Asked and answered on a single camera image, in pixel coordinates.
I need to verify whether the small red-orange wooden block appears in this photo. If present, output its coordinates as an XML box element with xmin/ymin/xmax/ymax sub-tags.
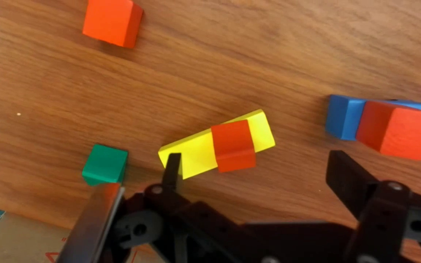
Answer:
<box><xmin>211</xmin><ymin>119</ymin><xmax>257</xmax><ymax>173</ymax></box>

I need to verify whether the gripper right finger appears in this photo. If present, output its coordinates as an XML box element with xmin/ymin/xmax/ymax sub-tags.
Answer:
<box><xmin>326</xmin><ymin>150</ymin><xmax>421</xmax><ymax>263</ymax></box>

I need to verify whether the orange wooden cube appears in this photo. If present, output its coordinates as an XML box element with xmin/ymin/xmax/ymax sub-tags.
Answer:
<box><xmin>356</xmin><ymin>100</ymin><xmax>421</xmax><ymax>161</ymax></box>
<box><xmin>83</xmin><ymin>0</ymin><xmax>144</xmax><ymax>49</ymax></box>

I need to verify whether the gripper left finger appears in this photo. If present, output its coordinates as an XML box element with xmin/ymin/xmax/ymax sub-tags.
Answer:
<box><xmin>55</xmin><ymin>153</ymin><xmax>244</xmax><ymax>263</ymax></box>

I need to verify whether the cardboard box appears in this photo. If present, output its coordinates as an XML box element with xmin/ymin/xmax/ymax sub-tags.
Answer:
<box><xmin>0</xmin><ymin>209</ymin><xmax>163</xmax><ymax>263</ymax></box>

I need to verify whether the long yellow wooden block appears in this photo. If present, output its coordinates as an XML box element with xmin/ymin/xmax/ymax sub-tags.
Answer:
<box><xmin>158</xmin><ymin>109</ymin><xmax>276</xmax><ymax>180</ymax></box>

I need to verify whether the green wooden cube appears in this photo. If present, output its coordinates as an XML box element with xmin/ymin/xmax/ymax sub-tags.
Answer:
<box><xmin>82</xmin><ymin>144</ymin><xmax>128</xmax><ymax>186</ymax></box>

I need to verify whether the blue wooden block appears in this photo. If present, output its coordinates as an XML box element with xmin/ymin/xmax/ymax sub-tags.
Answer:
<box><xmin>326</xmin><ymin>94</ymin><xmax>421</xmax><ymax>141</ymax></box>

